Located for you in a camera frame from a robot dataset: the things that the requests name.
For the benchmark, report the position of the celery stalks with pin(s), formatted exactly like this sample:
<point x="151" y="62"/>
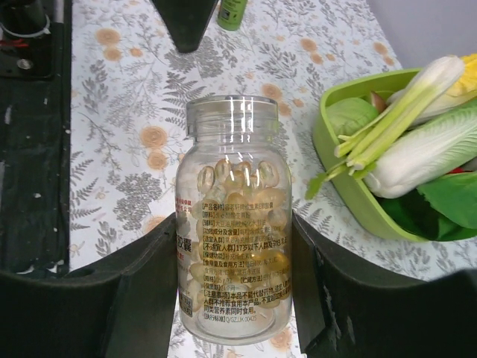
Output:
<point x="362" y="149"/>

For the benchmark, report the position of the bok choy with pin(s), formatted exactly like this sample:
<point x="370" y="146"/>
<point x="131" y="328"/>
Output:
<point x="441" y="210"/>

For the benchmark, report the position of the yellow leafy cabbage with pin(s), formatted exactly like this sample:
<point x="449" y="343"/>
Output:
<point x="463" y="90"/>

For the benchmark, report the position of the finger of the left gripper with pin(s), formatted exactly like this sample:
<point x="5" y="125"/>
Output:
<point x="186" y="21"/>

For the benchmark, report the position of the napa cabbage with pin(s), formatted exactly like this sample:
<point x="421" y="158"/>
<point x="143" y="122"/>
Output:
<point x="425" y="153"/>

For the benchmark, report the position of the green pill bottle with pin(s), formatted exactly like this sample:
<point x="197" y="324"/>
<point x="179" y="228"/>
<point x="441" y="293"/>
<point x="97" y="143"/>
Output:
<point x="231" y="13"/>

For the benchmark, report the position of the green plastic basket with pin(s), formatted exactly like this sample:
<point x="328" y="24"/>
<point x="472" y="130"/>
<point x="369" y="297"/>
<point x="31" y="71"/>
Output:
<point x="361" y="202"/>

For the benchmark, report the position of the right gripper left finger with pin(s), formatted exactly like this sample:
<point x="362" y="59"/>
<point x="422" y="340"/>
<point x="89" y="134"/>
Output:
<point x="119" y="306"/>

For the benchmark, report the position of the round green cabbage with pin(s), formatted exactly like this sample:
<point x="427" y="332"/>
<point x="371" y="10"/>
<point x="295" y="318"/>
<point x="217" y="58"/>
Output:
<point x="350" y="115"/>

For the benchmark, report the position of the floral table mat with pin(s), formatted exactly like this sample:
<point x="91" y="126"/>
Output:
<point x="134" y="97"/>

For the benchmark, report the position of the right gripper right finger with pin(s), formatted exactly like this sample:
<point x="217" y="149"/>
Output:
<point x="346" y="306"/>

